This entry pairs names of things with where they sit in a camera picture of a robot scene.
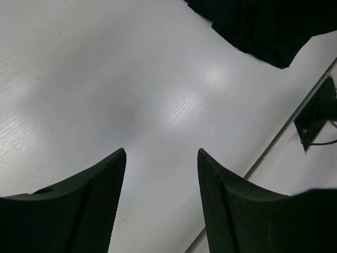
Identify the black pleated skirt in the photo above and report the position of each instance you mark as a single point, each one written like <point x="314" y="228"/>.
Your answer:
<point x="272" y="31"/>

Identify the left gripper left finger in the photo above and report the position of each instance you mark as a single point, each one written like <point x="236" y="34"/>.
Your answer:
<point x="74" y="215"/>

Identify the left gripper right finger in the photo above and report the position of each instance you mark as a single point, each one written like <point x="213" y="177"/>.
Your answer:
<point x="243" y="217"/>

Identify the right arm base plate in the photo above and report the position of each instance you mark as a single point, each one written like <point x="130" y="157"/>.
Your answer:
<point x="318" y="111"/>

